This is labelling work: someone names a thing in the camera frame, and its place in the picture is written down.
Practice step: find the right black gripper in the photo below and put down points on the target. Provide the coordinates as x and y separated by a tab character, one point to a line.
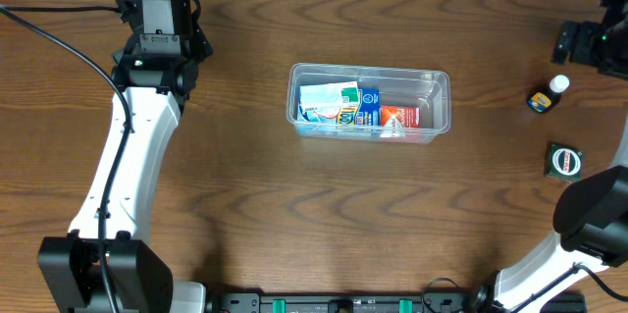
574	41

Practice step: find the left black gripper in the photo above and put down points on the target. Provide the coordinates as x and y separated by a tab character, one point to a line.
200	44

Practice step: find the dark bottle white cap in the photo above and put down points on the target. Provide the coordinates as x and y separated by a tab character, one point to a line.
544	97

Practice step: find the dark green square box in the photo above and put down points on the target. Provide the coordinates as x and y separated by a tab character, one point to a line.
563	163

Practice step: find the white blue medicine box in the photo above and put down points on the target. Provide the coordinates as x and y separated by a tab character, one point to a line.
328	96

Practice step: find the blue fever patch box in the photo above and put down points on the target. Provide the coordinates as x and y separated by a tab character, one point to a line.
366	113

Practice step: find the red white medicine box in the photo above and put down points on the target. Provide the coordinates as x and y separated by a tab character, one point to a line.
396	121

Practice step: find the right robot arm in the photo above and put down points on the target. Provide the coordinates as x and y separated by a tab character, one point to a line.
590	218

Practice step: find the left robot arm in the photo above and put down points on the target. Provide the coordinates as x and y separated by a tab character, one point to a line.
104	262

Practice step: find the clear plastic container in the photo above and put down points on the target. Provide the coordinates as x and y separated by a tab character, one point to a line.
425	89

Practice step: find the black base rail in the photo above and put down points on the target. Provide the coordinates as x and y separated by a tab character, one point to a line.
251	302

